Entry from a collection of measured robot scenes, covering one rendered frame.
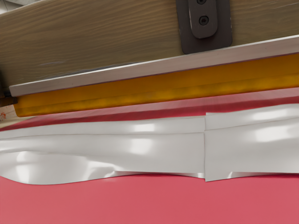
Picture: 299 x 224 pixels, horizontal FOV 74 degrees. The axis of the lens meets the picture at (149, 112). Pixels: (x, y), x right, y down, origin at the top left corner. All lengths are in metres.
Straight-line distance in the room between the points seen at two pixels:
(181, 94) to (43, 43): 0.13
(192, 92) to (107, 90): 0.07
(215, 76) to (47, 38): 0.14
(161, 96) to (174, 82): 0.02
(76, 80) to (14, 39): 0.08
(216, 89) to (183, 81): 0.03
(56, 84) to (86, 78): 0.03
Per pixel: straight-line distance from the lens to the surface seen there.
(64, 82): 0.18
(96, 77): 0.16
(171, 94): 0.16
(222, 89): 0.16
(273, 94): 0.18
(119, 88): 0.18
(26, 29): 0.21
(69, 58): 0.19
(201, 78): 0.16
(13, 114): 0.33
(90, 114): 0.21
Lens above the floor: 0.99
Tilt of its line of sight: 13 degrees down
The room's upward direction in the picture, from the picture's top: 10 degrees counter-clockwise
